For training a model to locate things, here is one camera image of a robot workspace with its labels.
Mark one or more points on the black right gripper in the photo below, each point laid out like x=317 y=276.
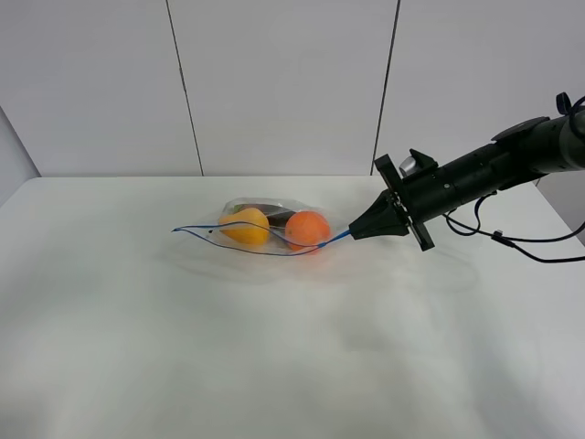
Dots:
x=380 y=219

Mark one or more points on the clear zip bag blue seal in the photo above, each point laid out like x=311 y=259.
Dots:
x=208 y=229

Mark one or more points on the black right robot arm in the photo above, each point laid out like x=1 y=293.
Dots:
x=420 y=189

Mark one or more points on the orange fruit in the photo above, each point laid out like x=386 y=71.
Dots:
x=306 y=229

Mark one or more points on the dark purple eggplant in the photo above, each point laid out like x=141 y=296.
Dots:
x=277 y=215

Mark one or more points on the yellow pear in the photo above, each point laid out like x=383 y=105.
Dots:
x=249 y=226

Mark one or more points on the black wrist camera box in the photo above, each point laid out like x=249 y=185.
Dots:
x=416 y=162

